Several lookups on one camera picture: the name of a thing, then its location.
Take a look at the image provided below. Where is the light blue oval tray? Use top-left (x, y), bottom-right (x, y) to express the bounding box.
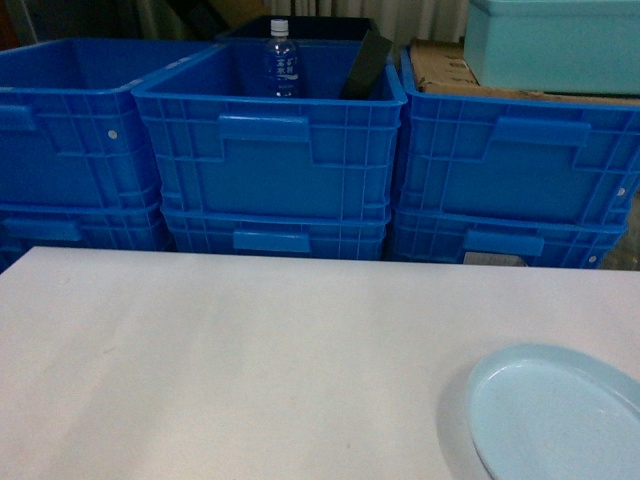
top-left (466, 344), bottom-right (639, 479)

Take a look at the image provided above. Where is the blue crate bottom middle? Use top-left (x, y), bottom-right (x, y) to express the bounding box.
top-left (161, 206), bottom-right (391, 260)

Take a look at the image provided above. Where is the blue crate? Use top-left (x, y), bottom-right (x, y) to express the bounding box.
top-left (1, 38), bottom-right (207, 209)
top-left (161, 206), bottom-right (391, 260)
top-left (385, 208), bottom-right (627, 269)
top-left (132, 40), bottom-right (406, 222)
top-left (1, 203), bottom-right (175, 271)
top-left (393, 47), bottom-right (639, 226)

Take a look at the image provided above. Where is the blue crate top middle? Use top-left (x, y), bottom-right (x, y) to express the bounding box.
top-left (132, 40), bottom-right (406, 222)

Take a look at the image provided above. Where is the clear water bottle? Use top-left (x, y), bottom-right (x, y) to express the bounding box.
top-left (264, 18), bottom-right (299, 98)

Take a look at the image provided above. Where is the blue crate top right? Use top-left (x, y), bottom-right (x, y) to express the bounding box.
top-left (393, 47), bottom-right (639, 226)

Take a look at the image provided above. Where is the black rectangular box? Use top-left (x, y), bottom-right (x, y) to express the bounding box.
top-left (340, 30), bottom-right (392, 100)

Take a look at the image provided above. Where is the brown cardboard sheet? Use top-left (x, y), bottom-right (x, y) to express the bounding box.
top-left (409, 39), bottom-right (639, 107)

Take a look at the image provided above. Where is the blue crate bottom right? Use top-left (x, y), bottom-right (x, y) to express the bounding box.
top-left (385, 208), bottom-right (627, 269)

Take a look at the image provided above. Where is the blue crate top left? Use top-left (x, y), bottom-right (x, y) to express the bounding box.
top-left (1, 38), bottom-right (207, 209)

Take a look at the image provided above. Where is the blue crate bottom left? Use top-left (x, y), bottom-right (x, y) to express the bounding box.
top-left (1, 203), bottom-right (175, 271)

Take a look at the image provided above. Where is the teal plastic box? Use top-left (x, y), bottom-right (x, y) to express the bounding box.
top-left (464, 1), bottom-right (639, 96)

